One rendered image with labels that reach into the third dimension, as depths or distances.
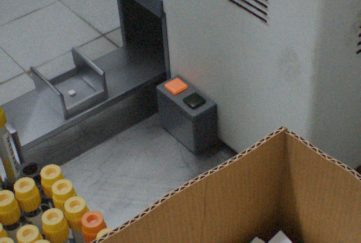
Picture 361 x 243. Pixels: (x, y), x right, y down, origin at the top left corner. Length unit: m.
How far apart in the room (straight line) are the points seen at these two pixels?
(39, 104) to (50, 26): 1.79
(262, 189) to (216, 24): 0.16
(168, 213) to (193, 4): 0.23
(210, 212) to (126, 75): 0.27
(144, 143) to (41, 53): 1.68
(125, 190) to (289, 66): 0.20
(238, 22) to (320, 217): 0.17
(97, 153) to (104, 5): 1.88
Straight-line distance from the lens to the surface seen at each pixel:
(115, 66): 0.72
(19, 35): 2.46
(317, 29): 0.50
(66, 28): 2.45
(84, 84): 0.70
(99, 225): 0.47
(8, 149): 0.61
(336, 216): 0.49
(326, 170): 0.47
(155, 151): 0.67
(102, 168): 0.67
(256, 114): 0.60
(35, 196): 0.50
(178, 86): 0.66
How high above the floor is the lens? 1.35
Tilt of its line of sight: 41 degrees down
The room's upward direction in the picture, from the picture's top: 4 degrees counter-clockwise
